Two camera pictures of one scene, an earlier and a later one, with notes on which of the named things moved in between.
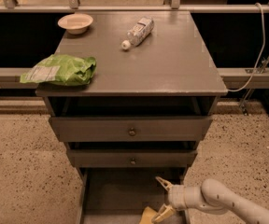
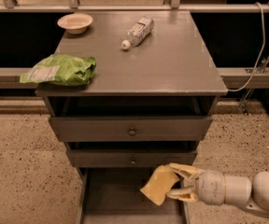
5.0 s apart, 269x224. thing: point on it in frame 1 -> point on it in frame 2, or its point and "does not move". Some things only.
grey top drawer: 131,129 does not move
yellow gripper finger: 166,184 -> 187,170
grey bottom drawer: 119,195 does not move
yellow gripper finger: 165,212 -> 187,193
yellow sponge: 148,215 -> 158,186
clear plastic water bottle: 139,32 does not move
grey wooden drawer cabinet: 152,99 does not move
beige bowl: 75,23 does not move
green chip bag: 60,69 does not move
